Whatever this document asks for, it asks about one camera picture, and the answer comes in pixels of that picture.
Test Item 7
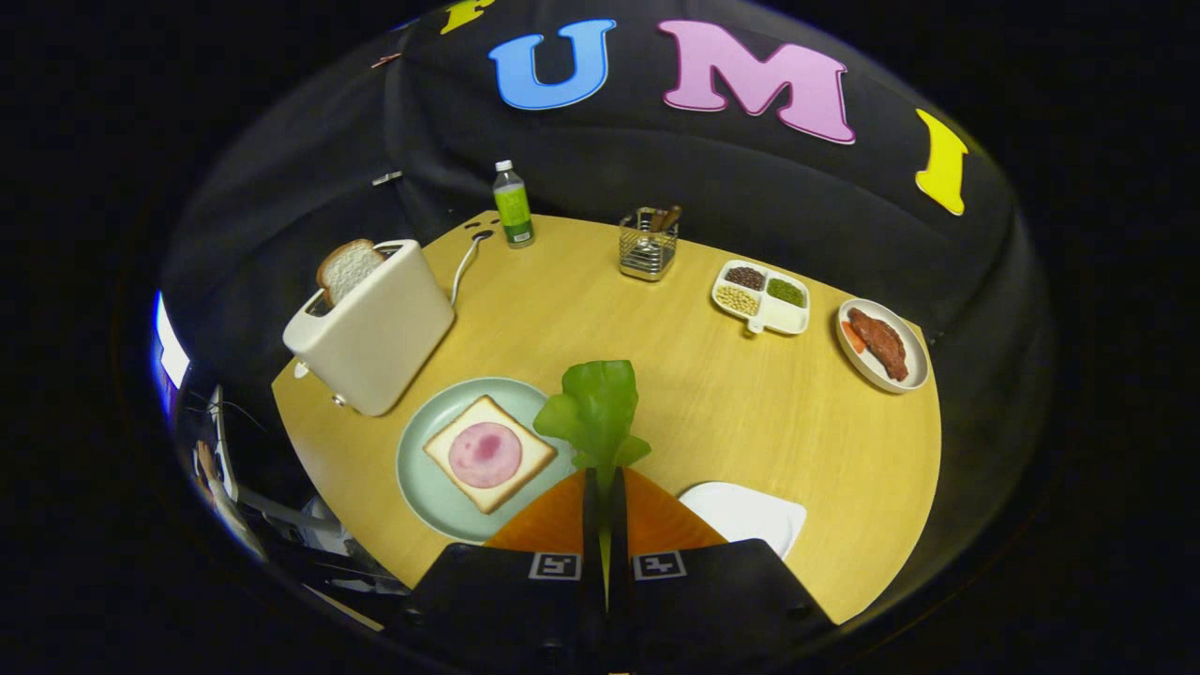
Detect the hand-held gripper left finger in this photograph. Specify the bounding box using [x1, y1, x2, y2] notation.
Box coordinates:
[403, 467, 608, 675]

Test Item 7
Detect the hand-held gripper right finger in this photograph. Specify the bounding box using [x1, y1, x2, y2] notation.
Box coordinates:
[607, 466, 835, 675]

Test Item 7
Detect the green lettuce leaf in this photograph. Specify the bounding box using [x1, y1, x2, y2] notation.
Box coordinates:
[532, 360, 653, 601]

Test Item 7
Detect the toast bread slice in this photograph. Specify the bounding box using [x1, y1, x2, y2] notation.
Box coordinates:
[316, 238, 387, 306]

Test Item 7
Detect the pink ham slice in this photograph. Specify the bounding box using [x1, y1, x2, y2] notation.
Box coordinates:
[448, 422, 523, 489]

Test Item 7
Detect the white square plate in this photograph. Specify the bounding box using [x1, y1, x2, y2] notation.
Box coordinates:
[677, 482, 808, 561]

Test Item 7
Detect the square bread slice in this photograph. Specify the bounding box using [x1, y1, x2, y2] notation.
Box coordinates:
[423, 395, 559, 515]

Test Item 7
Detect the pale green round plate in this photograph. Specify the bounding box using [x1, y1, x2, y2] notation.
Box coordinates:
[396, 377, 578, 543]

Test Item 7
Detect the white divided dish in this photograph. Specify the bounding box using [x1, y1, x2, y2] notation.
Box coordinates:
[711, 260, 811, 337]

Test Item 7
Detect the white toaster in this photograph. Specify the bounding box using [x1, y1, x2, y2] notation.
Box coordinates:
[283, 239, 457, 417]

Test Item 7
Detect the brown meat piece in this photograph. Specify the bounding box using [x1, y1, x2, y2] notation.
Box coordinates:
[848, 307, 908, 382]

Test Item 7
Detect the green label drink bottle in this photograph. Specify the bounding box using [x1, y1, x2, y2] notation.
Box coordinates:
[493, 159, 535, 249]

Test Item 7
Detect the round white meat plate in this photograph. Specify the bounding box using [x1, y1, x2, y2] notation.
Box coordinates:
[836, 298, 930, 395]

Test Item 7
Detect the black backdrop cloth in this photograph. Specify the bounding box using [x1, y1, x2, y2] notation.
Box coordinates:
[157, 0, 1058, 582]

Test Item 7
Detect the bright light panel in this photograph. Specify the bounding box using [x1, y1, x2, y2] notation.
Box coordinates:
[153, 291, 191, 413]

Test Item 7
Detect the wire utensil basket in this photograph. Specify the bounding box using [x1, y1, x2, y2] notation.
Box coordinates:
[619, 206, 680, 282]

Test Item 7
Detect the white toaster cable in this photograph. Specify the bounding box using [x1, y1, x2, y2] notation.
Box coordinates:
[450, 230, 495, 306]

